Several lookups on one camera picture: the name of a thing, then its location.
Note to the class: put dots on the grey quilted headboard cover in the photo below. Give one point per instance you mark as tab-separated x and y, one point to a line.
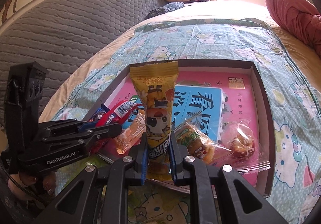
84	45

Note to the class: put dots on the green snack packet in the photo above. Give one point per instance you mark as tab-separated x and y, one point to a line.
97	161

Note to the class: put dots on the red quilted duvet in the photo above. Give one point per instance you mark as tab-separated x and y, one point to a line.
299	17

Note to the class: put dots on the blue Oreo cookie packet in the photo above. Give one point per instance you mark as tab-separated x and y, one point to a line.
102	110

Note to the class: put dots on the person's left hand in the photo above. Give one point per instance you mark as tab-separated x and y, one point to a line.
45	184

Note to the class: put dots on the orange cake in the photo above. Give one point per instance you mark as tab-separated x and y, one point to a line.
130	135

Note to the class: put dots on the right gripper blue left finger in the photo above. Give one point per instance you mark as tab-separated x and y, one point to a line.
142	159

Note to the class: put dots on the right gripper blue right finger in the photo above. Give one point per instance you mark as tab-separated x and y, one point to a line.
176	160

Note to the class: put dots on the Hello Kitty patterned blanket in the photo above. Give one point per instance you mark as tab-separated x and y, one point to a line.
295	103

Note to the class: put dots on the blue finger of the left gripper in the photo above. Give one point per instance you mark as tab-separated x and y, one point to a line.
87	126

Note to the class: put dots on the clear bread bun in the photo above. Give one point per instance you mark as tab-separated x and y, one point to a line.
199	144

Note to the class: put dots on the red snack bar packet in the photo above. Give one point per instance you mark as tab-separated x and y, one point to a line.
118	114

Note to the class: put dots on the pink and blue book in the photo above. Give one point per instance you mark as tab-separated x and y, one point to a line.
221	96

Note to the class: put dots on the beige bed sheet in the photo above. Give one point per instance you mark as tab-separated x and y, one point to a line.
305	57

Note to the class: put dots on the dark floral pillow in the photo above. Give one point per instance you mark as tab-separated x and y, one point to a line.
170	7

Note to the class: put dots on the tall yellow snack packet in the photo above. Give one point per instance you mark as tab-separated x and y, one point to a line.
156	113

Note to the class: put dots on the clear red pastry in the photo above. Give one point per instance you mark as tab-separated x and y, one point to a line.
247	155

